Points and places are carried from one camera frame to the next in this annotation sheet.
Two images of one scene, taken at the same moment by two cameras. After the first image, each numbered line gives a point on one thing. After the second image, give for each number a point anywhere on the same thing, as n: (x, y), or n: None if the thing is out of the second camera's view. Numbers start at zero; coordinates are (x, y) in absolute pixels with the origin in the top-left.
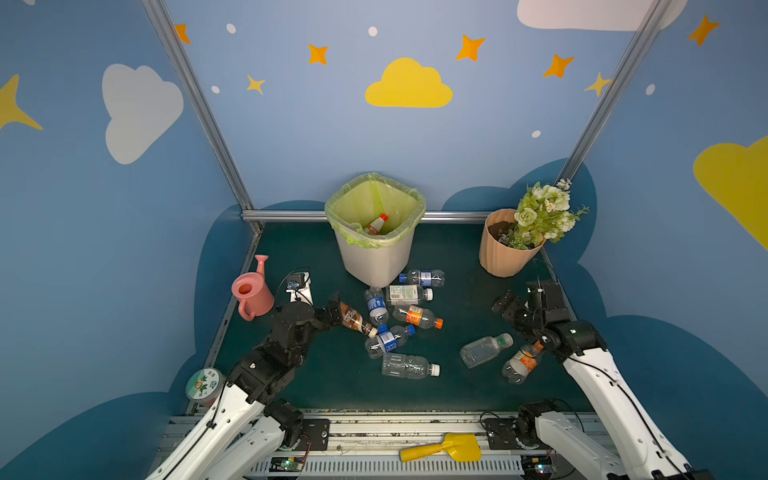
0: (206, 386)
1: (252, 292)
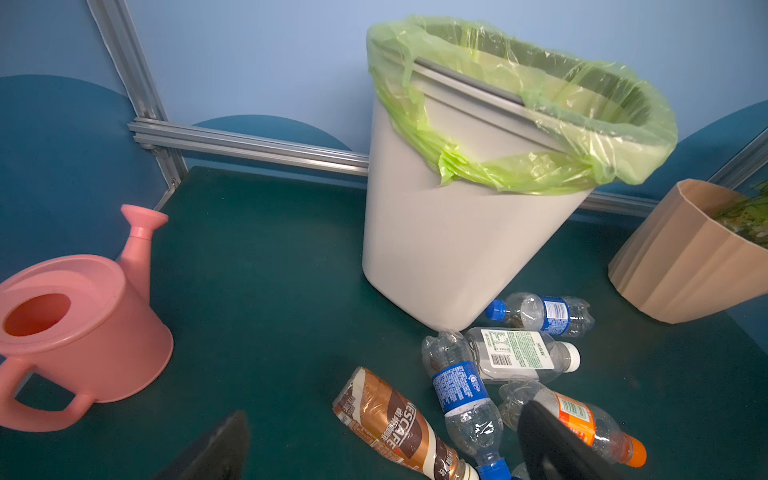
0: None
1: (86, 321)
